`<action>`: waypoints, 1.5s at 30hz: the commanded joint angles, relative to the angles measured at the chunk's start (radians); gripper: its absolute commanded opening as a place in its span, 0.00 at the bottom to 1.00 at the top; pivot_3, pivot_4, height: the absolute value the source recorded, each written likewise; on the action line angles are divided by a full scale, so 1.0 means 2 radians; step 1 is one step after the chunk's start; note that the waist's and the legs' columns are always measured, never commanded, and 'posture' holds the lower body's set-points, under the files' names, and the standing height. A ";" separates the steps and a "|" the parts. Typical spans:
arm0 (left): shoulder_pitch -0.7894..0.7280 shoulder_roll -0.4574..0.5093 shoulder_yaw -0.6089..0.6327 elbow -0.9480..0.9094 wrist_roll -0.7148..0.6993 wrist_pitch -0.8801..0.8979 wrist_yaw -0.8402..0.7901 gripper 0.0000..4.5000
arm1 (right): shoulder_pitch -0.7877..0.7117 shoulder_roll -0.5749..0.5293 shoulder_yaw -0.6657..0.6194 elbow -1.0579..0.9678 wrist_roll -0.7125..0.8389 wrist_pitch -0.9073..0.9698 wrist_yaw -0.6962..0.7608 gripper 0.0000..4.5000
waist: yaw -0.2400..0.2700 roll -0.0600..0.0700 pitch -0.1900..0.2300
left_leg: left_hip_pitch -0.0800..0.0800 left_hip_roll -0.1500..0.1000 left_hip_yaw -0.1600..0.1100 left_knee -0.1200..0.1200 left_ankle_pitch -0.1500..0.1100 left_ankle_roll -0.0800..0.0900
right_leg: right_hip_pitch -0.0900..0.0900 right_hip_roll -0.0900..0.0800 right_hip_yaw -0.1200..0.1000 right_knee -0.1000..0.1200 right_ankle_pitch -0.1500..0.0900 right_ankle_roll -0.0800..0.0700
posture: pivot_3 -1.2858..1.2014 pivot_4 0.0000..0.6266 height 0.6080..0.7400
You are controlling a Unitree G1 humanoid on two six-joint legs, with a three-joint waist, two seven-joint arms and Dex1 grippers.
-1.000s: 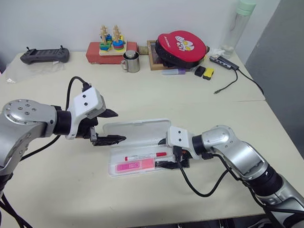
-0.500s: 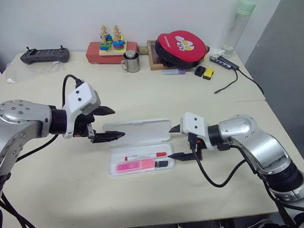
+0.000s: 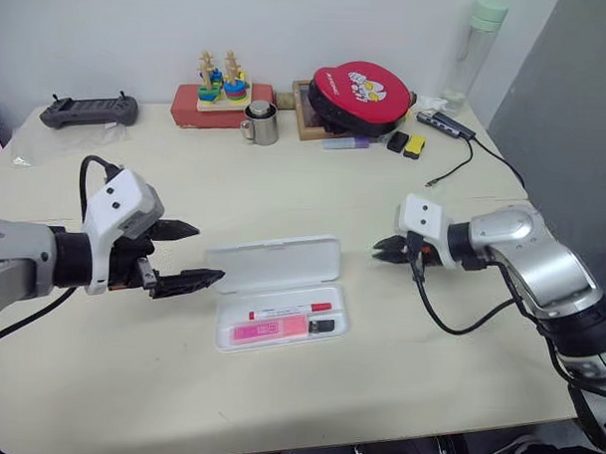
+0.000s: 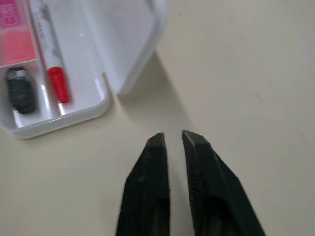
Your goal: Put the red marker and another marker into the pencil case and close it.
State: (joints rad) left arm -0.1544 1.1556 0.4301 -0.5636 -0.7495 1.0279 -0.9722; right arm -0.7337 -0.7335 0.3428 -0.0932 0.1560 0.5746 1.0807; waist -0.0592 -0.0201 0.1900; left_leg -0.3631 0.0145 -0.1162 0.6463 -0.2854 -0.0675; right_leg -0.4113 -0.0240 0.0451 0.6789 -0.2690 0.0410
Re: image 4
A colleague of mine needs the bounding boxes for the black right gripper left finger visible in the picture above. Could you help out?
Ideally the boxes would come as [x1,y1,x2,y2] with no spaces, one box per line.
[115,132,171,236]

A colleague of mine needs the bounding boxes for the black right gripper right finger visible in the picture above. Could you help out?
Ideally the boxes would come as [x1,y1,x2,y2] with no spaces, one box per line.
[181,130,267,236]

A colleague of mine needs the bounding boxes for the red capped white marker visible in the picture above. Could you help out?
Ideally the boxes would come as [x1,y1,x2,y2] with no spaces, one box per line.
[28,0,73,104]

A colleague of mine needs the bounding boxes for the pink highlighter marker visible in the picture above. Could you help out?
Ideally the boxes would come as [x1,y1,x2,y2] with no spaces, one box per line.
[0,0,38,67]

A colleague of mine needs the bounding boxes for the white plastic pencil case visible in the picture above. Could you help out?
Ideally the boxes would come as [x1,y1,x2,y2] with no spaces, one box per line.
[0,0,169,140]

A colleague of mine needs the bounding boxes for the small black ribbed object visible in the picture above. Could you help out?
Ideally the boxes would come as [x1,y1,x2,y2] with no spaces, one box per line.
[5,66,39,115]

